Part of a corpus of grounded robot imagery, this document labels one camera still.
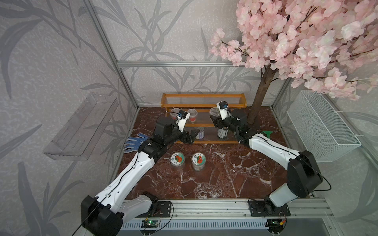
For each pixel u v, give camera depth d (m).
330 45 0.59
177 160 0.83
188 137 0.65
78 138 0.67
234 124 0.67
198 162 0.82
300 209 0.75
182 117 0.62
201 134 0.96
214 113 0.81
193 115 0.87
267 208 0.66
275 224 0.70
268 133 1.01
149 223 0.70
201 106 1.18
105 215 0.36
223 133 0.94
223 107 0.71
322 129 0.63
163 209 0.74
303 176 0.44
